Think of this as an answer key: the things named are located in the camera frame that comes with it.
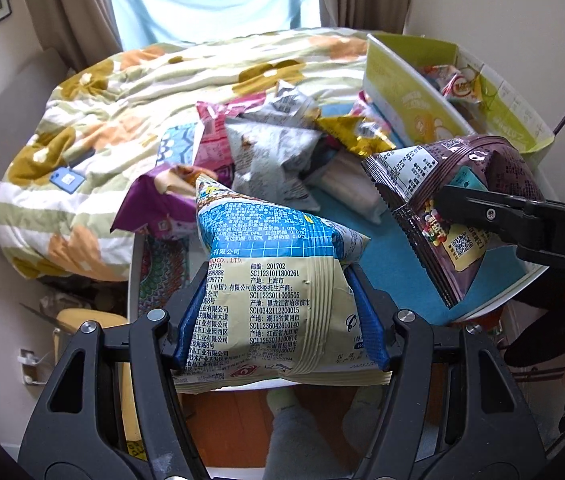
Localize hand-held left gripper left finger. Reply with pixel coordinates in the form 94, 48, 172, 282
17, 266, 213, 480

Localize blue card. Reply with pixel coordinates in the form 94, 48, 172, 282
48, 166, 86, 192

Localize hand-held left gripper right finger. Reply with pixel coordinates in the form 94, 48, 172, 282
345, 262, 548, 480

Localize light blue window cloth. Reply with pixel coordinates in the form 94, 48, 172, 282
105, 0, 323, 51

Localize person's left foot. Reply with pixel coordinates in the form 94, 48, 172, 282
262, 387, 358, 480

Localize gold snack packet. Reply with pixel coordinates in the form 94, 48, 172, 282
315, 114, 397, 157

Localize magenta and white snack packet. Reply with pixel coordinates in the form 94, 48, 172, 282
111, 162, 218, 241

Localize red and white snack packet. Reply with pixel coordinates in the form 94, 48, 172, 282
425, 62, 486, 103

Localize blue and cream snack packet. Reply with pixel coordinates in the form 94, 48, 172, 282
172, 172, 394, 395

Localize floral blanket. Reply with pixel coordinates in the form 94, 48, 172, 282
0, 27, 388, 281

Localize grey white snack packet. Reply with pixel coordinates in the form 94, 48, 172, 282
242, 80, 321, 131
225, 120, 321, 211

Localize teal table mat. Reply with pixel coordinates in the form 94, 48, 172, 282
282, 102, 468, 326

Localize pink snack packet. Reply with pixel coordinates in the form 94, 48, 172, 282
353, 91, 388, 131
195, 92, 268, 181

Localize dark purple snack packet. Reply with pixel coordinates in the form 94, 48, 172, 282
361, 135, 546, 311

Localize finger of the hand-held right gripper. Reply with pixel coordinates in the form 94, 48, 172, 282
435, 186, 543, 250

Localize yellow printed box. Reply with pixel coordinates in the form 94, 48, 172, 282
122, 437, 146, 461

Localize green cardboard box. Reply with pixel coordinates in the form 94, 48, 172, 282
364, 33, 556, 153

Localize white wall charger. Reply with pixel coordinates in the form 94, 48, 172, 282
17, 349, 56, 386

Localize plain white snack packet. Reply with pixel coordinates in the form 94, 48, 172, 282
307, 150, 388, 223

